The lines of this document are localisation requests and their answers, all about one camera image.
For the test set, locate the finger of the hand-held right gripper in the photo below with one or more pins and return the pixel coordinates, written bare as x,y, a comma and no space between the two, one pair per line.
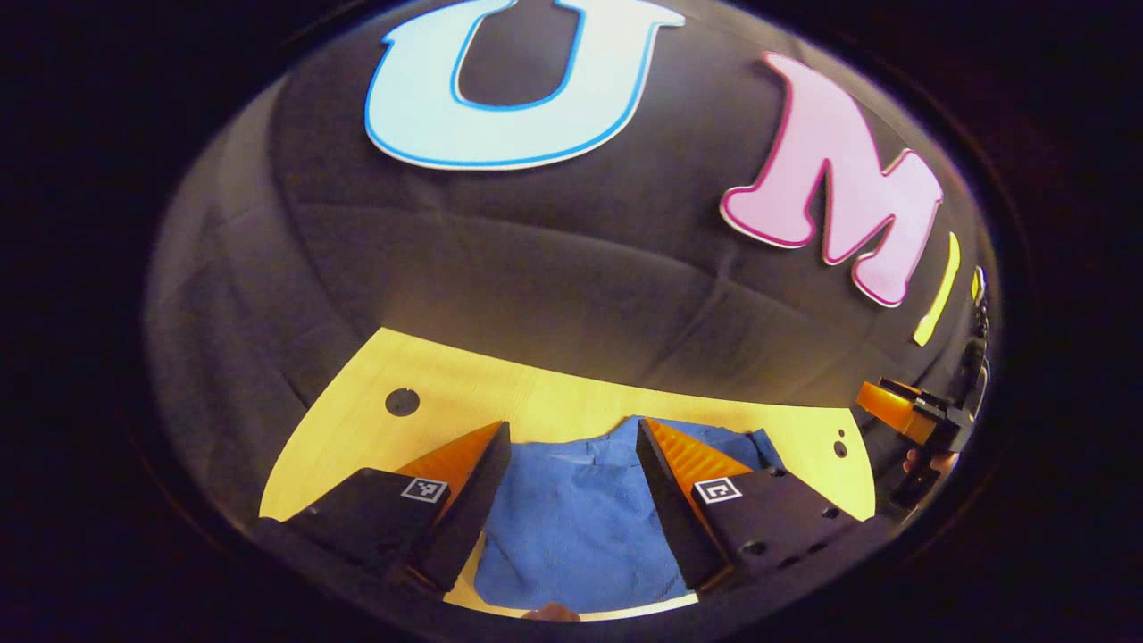
884,404
920,395

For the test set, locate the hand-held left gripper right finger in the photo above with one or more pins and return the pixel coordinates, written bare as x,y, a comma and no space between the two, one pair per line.
665,500

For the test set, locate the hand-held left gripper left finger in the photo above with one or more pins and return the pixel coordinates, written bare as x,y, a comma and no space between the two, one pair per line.
473,509

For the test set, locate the blue button shirt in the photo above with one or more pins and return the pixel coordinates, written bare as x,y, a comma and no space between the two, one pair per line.
571,518

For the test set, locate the black backdrop cloth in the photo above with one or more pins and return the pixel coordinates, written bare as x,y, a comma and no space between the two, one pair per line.
536,250

